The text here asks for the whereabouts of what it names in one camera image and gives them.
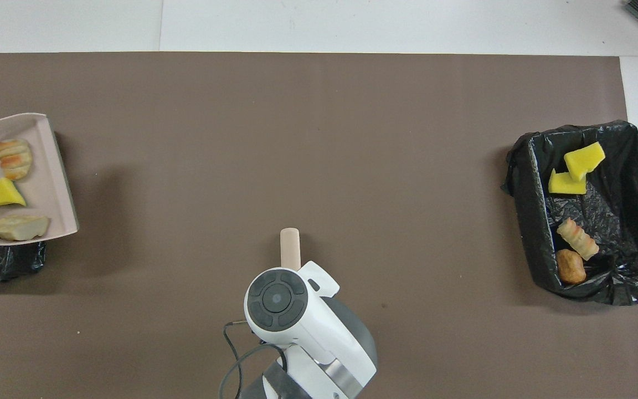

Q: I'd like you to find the brown toy bread roll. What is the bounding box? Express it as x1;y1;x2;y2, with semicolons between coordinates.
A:
555;249;588;285

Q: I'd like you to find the brown table mat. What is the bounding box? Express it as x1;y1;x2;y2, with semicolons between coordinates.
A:
0;53;638;399

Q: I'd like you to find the green and yellow sponge piece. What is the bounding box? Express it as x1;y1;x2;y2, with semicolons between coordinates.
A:
548;168;588;195

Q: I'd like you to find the black bag lined bin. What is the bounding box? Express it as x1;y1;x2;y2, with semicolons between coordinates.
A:
501;120;638;306
0;119;47;285

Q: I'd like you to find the toy croissant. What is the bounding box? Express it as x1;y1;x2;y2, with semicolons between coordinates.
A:
0;139;33;182
0;215;51;242
557;218;600;262

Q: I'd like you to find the beige plastic dustpan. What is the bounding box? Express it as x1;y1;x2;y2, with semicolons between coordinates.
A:
0;113;80;246

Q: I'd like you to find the beige hand brush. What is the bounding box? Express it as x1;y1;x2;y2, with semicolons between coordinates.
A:
280;228;302;272

